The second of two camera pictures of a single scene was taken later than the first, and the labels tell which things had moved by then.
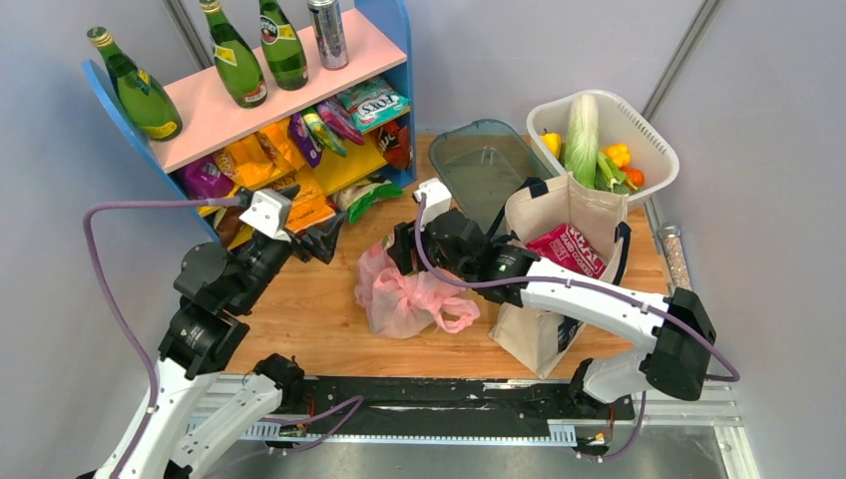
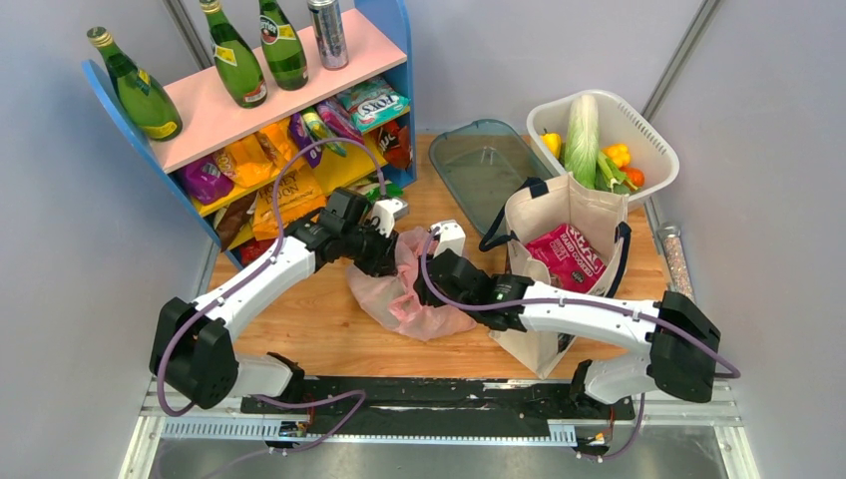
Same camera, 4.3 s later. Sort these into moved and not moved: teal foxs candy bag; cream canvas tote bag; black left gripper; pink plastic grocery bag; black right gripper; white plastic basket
Moved: black left gripper; black right gripper
Not moved: cream canvas tote bag; white plastic basket; pink plastic grocery bag; teal foxs candy bag
